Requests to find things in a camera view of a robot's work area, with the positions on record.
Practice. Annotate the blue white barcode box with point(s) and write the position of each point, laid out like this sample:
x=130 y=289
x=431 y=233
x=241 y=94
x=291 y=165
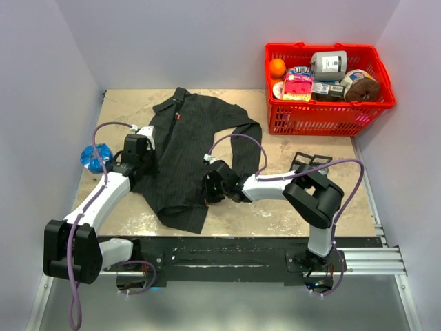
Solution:
x=325 y=88

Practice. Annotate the grey labelled bag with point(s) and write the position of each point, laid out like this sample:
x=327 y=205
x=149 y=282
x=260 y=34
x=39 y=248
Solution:
x=329 y=66

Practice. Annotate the pink snack box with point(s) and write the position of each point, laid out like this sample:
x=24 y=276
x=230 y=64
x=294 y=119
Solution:
x=297 y=87

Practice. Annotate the black framed brooch card right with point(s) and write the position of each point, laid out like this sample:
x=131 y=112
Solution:
x=318 y=160

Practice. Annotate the black pinstriped button shirt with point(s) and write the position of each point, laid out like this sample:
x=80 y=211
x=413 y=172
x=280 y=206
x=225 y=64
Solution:
x=185 y=125

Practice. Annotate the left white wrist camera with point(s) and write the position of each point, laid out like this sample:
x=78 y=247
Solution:
x=148 y=131

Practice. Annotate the aluminium frame rail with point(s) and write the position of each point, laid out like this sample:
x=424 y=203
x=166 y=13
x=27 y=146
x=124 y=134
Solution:
x=384 y=261

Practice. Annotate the blue wrapped round package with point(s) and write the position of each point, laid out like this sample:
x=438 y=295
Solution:
x=90 y=159

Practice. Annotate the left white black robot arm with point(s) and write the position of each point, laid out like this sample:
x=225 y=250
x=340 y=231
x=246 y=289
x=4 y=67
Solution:
x=77 y=232

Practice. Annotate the black framed brooch card left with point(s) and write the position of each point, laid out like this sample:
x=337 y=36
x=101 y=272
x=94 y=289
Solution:
x=299 y=159

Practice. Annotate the brown doughnut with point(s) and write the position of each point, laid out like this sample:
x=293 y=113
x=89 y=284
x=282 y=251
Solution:
x=363 y=90

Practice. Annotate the orange fruit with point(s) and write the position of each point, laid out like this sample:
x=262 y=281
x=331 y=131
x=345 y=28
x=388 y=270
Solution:
x=277 y=68

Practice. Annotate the red plastic shopping basket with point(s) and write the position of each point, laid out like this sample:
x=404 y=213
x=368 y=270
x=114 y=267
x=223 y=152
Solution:
x=326 y=118

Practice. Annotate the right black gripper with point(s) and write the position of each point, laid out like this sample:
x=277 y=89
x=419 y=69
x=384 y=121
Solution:
x=209 y=198

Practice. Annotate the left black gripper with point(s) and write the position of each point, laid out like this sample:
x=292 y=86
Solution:
x=154 y=169

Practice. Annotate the white round labelled package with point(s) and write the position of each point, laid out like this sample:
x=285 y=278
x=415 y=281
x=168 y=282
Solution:
x=356 y=76

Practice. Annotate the black framed brooch card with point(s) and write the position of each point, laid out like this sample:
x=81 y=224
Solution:
x=299 y=159
x=318 y=160

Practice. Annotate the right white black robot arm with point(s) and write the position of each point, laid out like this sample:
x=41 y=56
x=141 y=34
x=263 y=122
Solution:
x=312 y=195

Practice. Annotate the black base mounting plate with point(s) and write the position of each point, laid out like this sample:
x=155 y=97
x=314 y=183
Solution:
x=161 y=260

